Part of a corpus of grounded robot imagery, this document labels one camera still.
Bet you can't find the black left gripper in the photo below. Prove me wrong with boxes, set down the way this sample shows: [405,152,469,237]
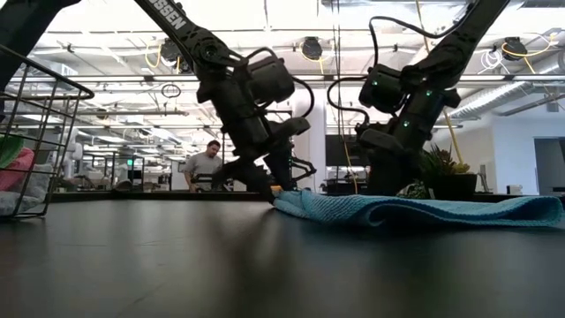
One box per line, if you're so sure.
[210,79,313,205]

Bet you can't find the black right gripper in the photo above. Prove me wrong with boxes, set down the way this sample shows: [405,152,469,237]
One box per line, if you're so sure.
[354,86,463,198]

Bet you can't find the blue microfiber towel white tag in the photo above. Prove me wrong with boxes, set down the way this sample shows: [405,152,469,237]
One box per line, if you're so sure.
[272,188,565,231]

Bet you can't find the pink microfiber towel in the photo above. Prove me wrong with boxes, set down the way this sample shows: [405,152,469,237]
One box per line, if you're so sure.
[0,147,36,193]

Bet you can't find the green microfiber towel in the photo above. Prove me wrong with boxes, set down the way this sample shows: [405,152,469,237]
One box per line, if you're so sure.
[0,133,26,169]

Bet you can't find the small potted succulent plant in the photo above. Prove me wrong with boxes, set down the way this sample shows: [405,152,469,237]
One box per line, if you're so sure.
[396,143,480,202]

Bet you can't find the black monitor screen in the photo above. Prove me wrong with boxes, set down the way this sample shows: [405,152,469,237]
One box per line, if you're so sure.
[325,134,370,168]

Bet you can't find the person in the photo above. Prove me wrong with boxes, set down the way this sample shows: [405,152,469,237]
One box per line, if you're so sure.
[182,140,224,193]

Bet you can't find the yellow cable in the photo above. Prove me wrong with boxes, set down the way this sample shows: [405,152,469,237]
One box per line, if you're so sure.
[414,0,465,165]

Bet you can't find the long black cable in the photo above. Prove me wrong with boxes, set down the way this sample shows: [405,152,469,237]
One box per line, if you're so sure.
[329,0,359,195]

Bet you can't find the black ceiling cable reel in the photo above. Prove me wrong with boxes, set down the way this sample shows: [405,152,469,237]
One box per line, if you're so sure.
[158,38,194,75]
[300,36,324,62]
[502,37,529,62]

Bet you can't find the bronze wire basket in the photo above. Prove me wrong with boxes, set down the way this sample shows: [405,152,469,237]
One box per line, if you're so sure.
[0,43,96,221]

